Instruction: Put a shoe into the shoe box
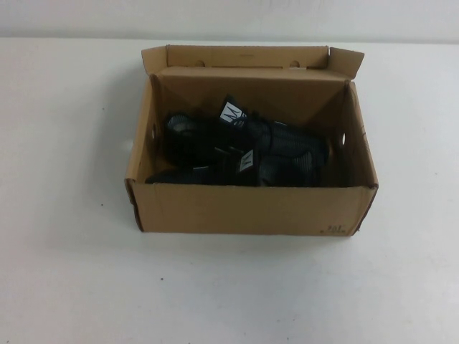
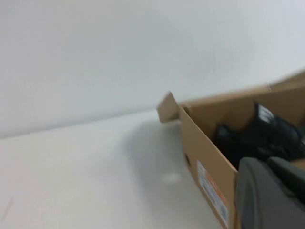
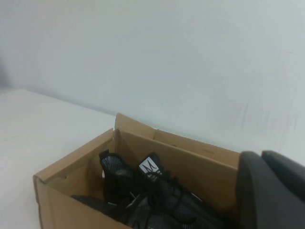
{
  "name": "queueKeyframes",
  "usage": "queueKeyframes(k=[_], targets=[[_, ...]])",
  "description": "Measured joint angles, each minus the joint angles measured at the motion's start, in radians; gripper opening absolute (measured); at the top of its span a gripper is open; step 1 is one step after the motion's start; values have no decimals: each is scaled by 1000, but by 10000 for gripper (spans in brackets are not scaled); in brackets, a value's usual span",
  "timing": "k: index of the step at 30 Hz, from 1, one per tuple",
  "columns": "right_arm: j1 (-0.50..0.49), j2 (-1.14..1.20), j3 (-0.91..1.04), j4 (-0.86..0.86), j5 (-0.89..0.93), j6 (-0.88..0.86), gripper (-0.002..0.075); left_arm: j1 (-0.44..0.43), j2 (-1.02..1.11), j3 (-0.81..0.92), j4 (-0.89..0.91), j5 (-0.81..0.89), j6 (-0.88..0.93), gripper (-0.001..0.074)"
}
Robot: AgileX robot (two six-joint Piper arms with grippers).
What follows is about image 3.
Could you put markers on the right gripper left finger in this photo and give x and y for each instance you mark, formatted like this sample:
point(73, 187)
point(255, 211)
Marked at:
point(262, 202)

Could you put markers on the brown cardboard shoe box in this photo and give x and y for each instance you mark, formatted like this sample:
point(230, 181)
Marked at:
point(71, 167)

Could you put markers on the black knit sneaker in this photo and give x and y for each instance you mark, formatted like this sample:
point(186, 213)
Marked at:
point(112, 167)
point(90, 201)

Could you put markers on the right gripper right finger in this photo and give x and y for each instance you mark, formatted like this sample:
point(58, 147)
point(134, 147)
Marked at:
point(288, 167)

